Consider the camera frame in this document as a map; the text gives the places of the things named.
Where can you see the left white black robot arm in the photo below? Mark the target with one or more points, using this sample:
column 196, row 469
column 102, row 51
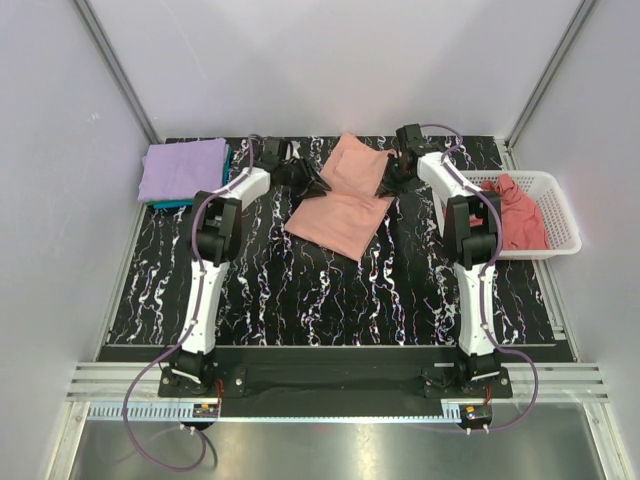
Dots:
column 215, row 241

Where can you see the pink printed t shirt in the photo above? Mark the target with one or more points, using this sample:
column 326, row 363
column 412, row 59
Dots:
column 347, row 218

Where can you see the red crumpled t shirt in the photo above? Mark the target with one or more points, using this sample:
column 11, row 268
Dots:
column 520, row 215

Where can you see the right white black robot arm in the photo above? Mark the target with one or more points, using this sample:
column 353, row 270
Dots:
column 477, row 365

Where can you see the white plastic laundry basket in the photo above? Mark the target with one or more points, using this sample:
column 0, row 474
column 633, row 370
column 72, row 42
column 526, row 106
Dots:
column 541, row 187

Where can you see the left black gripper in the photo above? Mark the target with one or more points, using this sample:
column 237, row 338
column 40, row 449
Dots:
column 310, row 185

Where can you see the right white cable duct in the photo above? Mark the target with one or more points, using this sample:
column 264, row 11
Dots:
column 451, row 411

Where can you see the left white cable duct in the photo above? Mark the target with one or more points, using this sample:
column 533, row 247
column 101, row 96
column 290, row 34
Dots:
column 144, row 411

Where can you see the teal folded t shirt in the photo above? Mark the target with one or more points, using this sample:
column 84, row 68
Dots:
column 225, row 175

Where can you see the white cable duct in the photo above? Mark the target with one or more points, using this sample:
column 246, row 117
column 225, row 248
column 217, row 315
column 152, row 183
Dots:
column 451, row 411
column 144, row 411

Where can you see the purple folded t shirt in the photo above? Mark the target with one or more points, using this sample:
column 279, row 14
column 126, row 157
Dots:
column 182, row 167

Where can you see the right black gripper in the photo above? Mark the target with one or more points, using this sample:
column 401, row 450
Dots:
column 388, row 187

